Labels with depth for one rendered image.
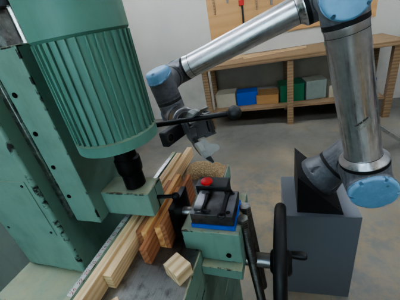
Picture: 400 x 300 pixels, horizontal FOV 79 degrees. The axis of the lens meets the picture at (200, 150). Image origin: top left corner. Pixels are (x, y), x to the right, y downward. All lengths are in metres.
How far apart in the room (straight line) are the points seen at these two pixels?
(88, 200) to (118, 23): 0.40
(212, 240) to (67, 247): 0.39
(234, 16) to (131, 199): 3.29
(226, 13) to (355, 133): 3.03
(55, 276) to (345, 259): 1.18
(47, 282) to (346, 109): 0.99
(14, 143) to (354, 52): 0.83
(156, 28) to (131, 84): 3.50
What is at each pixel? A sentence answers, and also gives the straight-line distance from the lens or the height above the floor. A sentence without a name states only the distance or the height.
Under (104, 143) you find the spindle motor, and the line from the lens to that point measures 0.49.
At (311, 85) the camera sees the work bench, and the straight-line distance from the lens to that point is 3.41.
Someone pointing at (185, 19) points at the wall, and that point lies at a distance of 3.84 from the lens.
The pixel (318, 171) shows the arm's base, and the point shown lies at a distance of 1.15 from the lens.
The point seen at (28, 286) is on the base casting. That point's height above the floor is 0.80.
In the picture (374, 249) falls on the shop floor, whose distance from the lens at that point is 1.88.
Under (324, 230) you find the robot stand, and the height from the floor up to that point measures 0.47.
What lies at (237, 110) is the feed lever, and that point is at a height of 1.17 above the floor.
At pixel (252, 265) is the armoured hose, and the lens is 0.68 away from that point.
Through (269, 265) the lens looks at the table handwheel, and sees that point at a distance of 0.68.
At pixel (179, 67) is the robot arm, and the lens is 0.96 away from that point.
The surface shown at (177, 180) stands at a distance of 0.75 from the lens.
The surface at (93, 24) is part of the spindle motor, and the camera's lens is 0.46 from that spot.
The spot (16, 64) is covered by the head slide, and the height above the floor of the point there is 1.35.
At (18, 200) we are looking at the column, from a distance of 0.74.
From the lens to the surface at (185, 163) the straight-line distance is 0.89.
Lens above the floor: 1.37
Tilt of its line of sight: 27 degrees down
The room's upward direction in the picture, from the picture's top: 11 degrees counter-clockwise
